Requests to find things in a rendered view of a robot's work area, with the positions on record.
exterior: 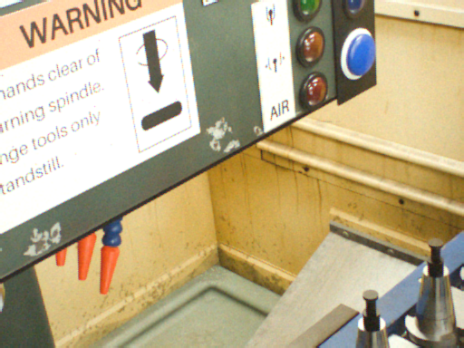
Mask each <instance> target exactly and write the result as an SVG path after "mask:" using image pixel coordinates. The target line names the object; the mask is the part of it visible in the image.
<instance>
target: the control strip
mask: <svg viewBox="0 0 464 348"><path fill-rule="evenodd" d="M322 3H323V0H320V5H319V8H318V9H317V10H316V13H315V14H312V15H305V14H304V13H303V12H302V7H301V0H294V12H295V15H296V16H297V18H299V19H300V20H301V21H311V20H313V18H315V17H316V15H317V14H318V13H319V12H320V8H321V6H322ZM332 11H333V38H334V64H335V79H336V92H337V105H338V106H339V105H342V104H344V103H345V102H348V101H349V100H350V99H352V98H355V97H356V96H357V95H359V94H362V93H363V92H365V91H368V90H369V89H371V88H372V87H374V86H375V85H377V75H376V54H375V58H374V63H373V65H372V67H371V69H370V70H369V71H368V72H367V73H366V74H364V75H360V76H358V75H352V74H351V73H350V72H349V70H348V68H347V66H346V61H345V57H346V53H347V50H348V47H349V43H350V42H351V41H352V39H353V38H354V37H355V36H356V35H358V34H368V35H371V36H372V39H373V40H374V41H375V1H374V0H366V2H365V5H364V8H363V9H362V10H361V11H360V13H356V14H354V13H352V12H351V11H350V9H349V5H348V0H332ZM312 33H319V34H320V35H321V36H322V38H323V39H324V49H325V38H324V32H323V31H322V30H321V29H320V28H318V27H315V26H310V27H309V28H306V29H304V31H303V32H302V33H301V35H300V37H299V39H298V41H297V49H296V51H297V59H298V61H299V62H300V64H302V65H303V66H305V67H312V66H315V65H316V64H318V63H319V61H320V60H321V58H322V57H323V56H324V49H323V52H322V53H321V55H320V57H319V58H318V59H317V60H316V61H313V62H308V61H307V60H306V59H305V41H306V39H307V38H308V37H309V35H311V34H312ZM316 78H321V79H323V80H324V82H325V84H326V94H325V96H324V100H323V101H321V102H320V103H319V105H315V106H313V105H310V104H309V103H308V100H307V91H308V87H309V85H310V83H312V80H315V79H316ZM327 92H328V83H327V78H326V76H324V74H323V73H322V72H311V73H310V74H308V76H307V77H306V78H305V79H304V82H303V83H302V85H301V91H300V99H301V104H302V105H303V107H304V108H305V109H307V110H309V111H315V110H316V109H319V107H320V106H321V105H323V104H324V101H325V99H326V97H327Z"/></svg>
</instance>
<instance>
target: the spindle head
mask: <svg viewBox="0 0 464 348"><path fill-rule="evenodd" d="M47 1H51V0H23V1H18V2H16V3H13V4H11V5H6V6H3V7H1V8H0V17H1V16H3V15H9V14H11V13H13V12H18V11H21V10H23V9H25V8H29V7H32V6H34V5H39V4H42V3H44V2H47ZM181 1H182V5H183V11H184V21H185V27H186V32H187V37H188V53H189V58H190V63H191V74H192V80H193V84H194V90H195V101H196V105H197V111H198V126H199V131H200V132H199V133H198V134H195V135H194V136H192V137H191V138H187V139H186V140H184V141H181V142H180V143H178V144H177V145H173V146H172V147H170V148H169V149H165V150H164V151H162V152H159V153H158V154H156V155H155V156H152V157H151V158H149V159H145V160H144V161H143V162H141V163H138V164H137V165H135V166H133V167H130V168H129V169H126V170H125V171H122V172H121V173H119V174H118V175H115V176H114V177H112V178H110V179H107V180H105V181H103V182H101V183H100V184H98V185H96V186H93V187H92V188H89V189H86V190H85V191H84V192H82V193H79V194H78V195H77V196H75V197H72V198H70V199H68V200H65V201H64V202H63V203H61V204H58V205H56V206H55V207H53V208H49V209H48V210H46V211H44V212H42V213H41V214H39V215H37V216H35V217H33V218H29V219H28V220H26V221H25V222H22V223H21V224H19V225H18V226H14V227H12V228H11V229H7V230H6V231H5V232H4V233H0V285H1V284H2V283H3V282H5V281H8V280H9V279H11V278H12V277H15V276H17V275H18V274H22V273H23V271H25V270H28V269H29V268H31V267H32V266H36V265H37V264H38V263H41V262H43V261H44V260H45V259H48V258H49V257H51V256H54V255H55V254H57V253H59V252H61V251H63V250H64V249H65V248H66V247H69V246H71V245H73V244H75V243H77V242H78V241H80V240H82V239H84V238H86V237H88V236H89V235H91V234H92V233H96V231H98V230H100V229H103V228H104V227H106V226H108V225H110V224H111V223H112V222H115V221H117V220H118V219H119V218H123V217H125V215H129V214H130V213H131V212H133V211H135V210H137V209H138V208H141V207H143V206H144V205H146V204H148V203H150V202H151V201H152V200H155V199H156V198H158V197H162V195H164V194H166V193H169V192H170V191H171V190H173V189H176V188H177V187H178V186H181V185H183V184H184V183H185V182H188V181H190V180H191V179H194V178H195V177H197V176H198V175H201V174H202V173H204V172H206V171H208V170H210V169H212V168H214V167H216V166H217V165H218V164H220V163H222V162H224V161H225V160H228V159H230V158H232V157H233V156H236V155H237V154H238V153H239V152H242V151H243V150H246V149H249V148H250V147H251V146H253V145H256V144H257V143H258V142H259V141H262V140H264V139H265V138H268V137H270V136H271V135H272V134H276V133H277V132H279V131H281V130H282V129H284V128H285V127H288V126H290V125H291V124H292V123H295V122H297V121H299V120H301V119H302V118H304V117H305V116H308V115H309V114H311V113H312V112H315V111H317V110H319V109H321V108H323V107H324V106H325V105H328V104H329V103H331V102H334V101H335V100H337V92H336V79H335V64H334V25H333V11H332V0H323V3H322V6H321V8H320V12H319V13H318V14H317V15H316V17H315V18H313V20H311V21H301V20H300V19H299V18H297V16H296V15H295V12H294V0H286V12H287V21H288V31H289V39H290V57H291V67H292V76H293V85H294V104H295V116H294V118H292V119H290V120H287V121H286V122H284V123H281V124H279V126H277V127H274V128H273V129H272V130H269V131H267V132H264V125H263V118H262V111H261V96H260V89H259V81H258V74H257V59H256V46H255V38H254V24H253V15H252V8H251V5H253V4H254V3H256V2H260V1H262V0H217V1H215V2H211V3H209V4H207V5H202V0H181ZM310 26H315V27H318V28H320V29H321V30H322V31H323V32H324V38H325V49H324V56H323V57H322V58H321V60H320V61H319V63H318V64H316V65H315V66H312V67H305V66H303V65H302V64H300V62H299V61H298V59H297V51H296V49H297V41H298V39H299V37H300V35H301V33H302V32H303V31H304V30H305V29H306V28H309V27H310ZM314 72H319V73H323V74H324V76H326V78H327V83H328V92H327V97H326V99H325V101H324V104H323V105H321V106H320V107H319V109H316V110H315V111H309V110H307V109H305V108H304V107H303V105H302V104H301V99H300V91H301V85H302V83H303V82H304V80H305V78H306V77H307V76H308V74H310V73H314Z"/></svg>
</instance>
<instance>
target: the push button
mask: <svg viewBox="0 0 464 348"><path fill-rule="evenodd" d="M375 54H376V48H375V41H374V40H373V39H372V36H371V35H368V34H358V35H356V36H355V37H354V38H353V39H352V41H351V42H350V43H349V47H348V50H347V53H346V57H345V61H346V66H347V68H348V70H349V72H350V73H351V74H352V75H358V76H360V75H364V74H366V73H367V72H368V71H369V70H370V69H371V67H372V65H373V63H374V58H375Z"/></svg>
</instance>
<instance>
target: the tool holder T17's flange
mask: <svg viewBox="0 0 464 348"><path fill-rule="evenodd" d="M455 313H456V317H457V327H456V328H455V329H454V330H453V332H451V333H447V334H444V335H430V334H426V333H423V332H421V331H420V330H419V329H417V328H416V325H415V323H414V318H415V317H414V318H411V317H410V316H408V315H407V317H406V320H405V330H406V339H407V340H410V341H412V342H414V343H416V344H418V345H419V346H421V347H426V348H455V347H456V346H457V345H459V346H460V347H462V348H464V317H463V315H462V314H460V312H458V311H456V310H455Z"/></svg>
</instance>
